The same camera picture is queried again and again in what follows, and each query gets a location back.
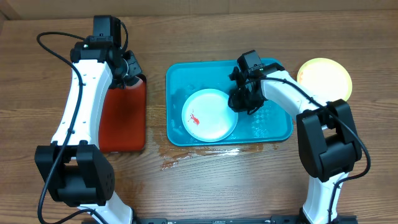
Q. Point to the light blue plate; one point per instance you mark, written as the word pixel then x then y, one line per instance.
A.
pixel 207 117

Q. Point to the dark grey sponge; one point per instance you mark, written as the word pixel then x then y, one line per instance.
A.
pixel 136 82

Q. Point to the green-rimmed plate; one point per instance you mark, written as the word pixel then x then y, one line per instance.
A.
pixel 326 78

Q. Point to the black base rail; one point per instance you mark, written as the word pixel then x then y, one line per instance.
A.
pixel 277 219

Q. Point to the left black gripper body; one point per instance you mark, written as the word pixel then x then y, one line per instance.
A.
pixel 130 68

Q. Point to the red black-rimmed tray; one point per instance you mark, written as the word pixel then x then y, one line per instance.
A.
pixel 122 126

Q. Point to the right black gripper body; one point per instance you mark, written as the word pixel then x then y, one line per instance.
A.
pixel 247 100

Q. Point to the teal plastic tray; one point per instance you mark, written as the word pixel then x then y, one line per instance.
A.
pixel 268 124

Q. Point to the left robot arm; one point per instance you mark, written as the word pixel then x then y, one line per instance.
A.
pixel 72 166

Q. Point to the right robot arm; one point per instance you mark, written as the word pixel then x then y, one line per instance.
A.
pixel 328 144

